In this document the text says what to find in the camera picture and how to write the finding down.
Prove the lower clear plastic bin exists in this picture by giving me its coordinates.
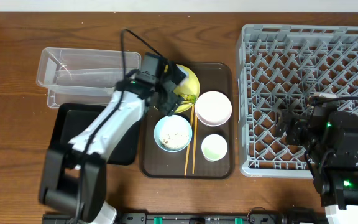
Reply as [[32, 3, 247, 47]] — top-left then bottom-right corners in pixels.
[[47, 68, 122, 108]]

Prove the upper clear plastic bin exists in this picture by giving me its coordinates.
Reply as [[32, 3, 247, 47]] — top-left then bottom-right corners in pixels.
[[37, 47, 141, 96]]

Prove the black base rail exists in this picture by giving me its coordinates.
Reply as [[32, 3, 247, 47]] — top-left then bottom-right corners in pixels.
[[41, 212, 326, 224]]

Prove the green snack wrapper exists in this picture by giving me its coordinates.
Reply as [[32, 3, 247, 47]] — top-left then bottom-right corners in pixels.
[[181, 94, 197, 105]]

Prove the clear plastic bin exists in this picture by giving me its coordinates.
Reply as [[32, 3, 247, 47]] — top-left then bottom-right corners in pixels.
[[47, 68, 122, 108], [37, 47, 141, 96]]

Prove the leftover cooked rice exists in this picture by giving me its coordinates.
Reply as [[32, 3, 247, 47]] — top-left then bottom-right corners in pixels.
[[159, 123, 190, 151]]

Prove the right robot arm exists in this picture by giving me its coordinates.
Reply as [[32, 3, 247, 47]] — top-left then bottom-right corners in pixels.
[[274, 105, 358, 223]]

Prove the light blue bowl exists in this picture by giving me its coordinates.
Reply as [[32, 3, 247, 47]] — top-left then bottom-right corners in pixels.
[[154, 115, 193, 152]]

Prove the black waste tray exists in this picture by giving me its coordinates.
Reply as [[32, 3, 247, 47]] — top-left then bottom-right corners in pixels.
[[49, 103, 141, 166]]

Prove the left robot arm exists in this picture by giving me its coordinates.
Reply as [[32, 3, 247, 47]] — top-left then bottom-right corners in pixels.
[[39, 53, 189, 223]]

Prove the pale green cup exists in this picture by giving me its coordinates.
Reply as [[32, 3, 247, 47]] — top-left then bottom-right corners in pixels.
[[201, 134, 228, 162]]

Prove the dark brown serving tray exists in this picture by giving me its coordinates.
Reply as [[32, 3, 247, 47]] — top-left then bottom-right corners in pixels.
[[139, 62, 235, 179]]

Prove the white tissue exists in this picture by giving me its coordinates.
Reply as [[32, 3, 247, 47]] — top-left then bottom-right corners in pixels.
[[179, 75, 189, 86]]

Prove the yellow plate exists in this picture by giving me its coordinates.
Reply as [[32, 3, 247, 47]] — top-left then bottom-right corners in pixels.
[[173, 65, 200, 113]]

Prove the grey plastic dishwasher rack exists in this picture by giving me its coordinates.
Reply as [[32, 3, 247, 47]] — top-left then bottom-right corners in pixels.
[[236, 24, 358, 179]]

